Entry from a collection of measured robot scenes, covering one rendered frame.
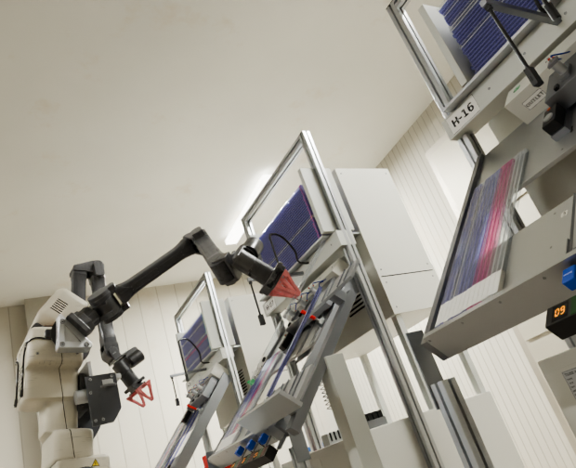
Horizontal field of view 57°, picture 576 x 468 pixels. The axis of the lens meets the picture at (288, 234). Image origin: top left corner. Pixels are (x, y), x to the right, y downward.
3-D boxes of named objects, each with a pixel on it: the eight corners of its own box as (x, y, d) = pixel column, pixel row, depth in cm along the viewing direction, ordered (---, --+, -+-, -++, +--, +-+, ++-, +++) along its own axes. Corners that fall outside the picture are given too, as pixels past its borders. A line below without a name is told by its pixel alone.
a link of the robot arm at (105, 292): (205, 247, 199) (191, 225, 195) (219, 250, 187) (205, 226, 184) (101, 321, 181) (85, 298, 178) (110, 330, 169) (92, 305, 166)
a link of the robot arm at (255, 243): (224, 288, 151) (208, 263, 149) (236, 267, 161) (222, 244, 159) (258, 275, 147) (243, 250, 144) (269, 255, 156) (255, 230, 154)
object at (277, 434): (288, 436, 171) (270, 423, 170) (221, 469, 221) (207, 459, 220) (290, 433, 172) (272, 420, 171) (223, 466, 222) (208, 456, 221)
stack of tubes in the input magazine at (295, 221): (320, 237, 222) (300, 184, 232) (270, 288, 261) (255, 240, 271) (344, 235, 228) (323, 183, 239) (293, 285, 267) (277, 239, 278)
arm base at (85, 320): (59, 329, 173) (68, 314, 165) (77, 313, 179) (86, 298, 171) (79, 346, 174) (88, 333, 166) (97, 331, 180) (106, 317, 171)
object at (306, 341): (331, 344, 195) (320, 336, 195) (262, 392, 246) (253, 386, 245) (360, 281, 217) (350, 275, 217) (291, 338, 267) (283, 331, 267)
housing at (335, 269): (360, 291, 214) (332, 270, 213) (305, 333, 252) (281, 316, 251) (366, 277, 220) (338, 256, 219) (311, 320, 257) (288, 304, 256)
